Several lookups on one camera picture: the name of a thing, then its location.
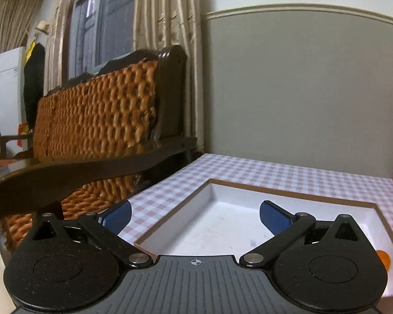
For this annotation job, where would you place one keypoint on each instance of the far beige curtain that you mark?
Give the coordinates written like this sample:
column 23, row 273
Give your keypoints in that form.
column 15, row 20

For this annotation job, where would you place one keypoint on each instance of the small orange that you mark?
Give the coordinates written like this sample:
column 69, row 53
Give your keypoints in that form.
column 385, row 259

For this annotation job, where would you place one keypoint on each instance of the wooden wicker sofa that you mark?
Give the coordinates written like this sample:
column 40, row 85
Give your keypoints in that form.
column 98, row 140

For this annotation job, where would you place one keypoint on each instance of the yellow hanging garment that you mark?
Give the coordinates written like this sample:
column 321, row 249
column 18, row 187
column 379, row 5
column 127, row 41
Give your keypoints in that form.
column 29, row 50

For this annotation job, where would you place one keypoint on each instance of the white refrigerator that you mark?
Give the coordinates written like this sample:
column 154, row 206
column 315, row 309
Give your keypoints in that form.
column 12, row 112

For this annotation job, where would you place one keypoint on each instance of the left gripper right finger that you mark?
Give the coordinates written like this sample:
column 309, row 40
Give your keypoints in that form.
column 287, row 228

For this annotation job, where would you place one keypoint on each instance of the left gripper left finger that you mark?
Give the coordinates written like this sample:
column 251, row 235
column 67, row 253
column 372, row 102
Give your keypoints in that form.
column 104, row 228

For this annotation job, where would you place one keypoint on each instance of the brown white cardboard box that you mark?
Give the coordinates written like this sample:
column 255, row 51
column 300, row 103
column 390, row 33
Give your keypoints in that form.
column 229, row 218

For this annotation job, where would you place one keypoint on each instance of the pink checkered tablecloth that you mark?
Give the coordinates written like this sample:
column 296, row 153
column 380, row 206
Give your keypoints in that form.
column 152, row 204

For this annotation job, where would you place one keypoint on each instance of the black hanging coat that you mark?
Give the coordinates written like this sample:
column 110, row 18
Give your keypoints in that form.
column 33, row 83

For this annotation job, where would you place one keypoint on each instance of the window with dark frame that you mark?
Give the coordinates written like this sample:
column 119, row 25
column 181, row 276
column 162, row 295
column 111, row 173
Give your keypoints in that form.
column 100, row 31

